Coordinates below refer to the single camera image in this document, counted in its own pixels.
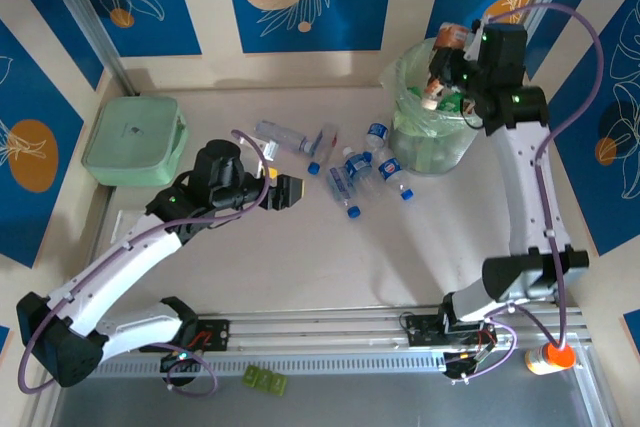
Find plain clear plastic bottle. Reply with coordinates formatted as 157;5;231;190
254;119;310;154

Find red gold label bottle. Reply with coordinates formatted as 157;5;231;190
422;21;471;111

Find clear bottle blue red label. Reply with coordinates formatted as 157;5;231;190
307;121;340;176

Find green soda bottle yellow cap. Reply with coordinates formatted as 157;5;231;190
439;89;466;114

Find round logo bottle blue cap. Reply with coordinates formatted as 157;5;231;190
375;146;416;202

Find mesh bin with green liner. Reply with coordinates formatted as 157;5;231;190
380;32;525;177

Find pale green zip pouch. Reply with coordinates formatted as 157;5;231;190
81;95;190;187

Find small blue label water bottle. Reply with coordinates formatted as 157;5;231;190
366;120;392;151

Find small clear plastic sheet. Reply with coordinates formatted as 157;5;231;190
114;209;134;244

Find orange cap bottle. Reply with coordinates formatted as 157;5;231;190
524;340;577;376

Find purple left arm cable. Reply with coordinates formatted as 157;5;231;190
18;129;269;397

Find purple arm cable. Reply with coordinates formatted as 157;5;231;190
18;129;269;397
444;2;604;386

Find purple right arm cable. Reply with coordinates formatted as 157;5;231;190
444;2;604;386

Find aluminium mounting rail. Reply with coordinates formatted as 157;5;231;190
42;302;586;363

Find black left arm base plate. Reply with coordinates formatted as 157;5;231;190
138;317;232;353

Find slotted grey cable duct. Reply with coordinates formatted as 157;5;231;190
62;351;451;379

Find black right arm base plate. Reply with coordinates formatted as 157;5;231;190
404;314;497;348

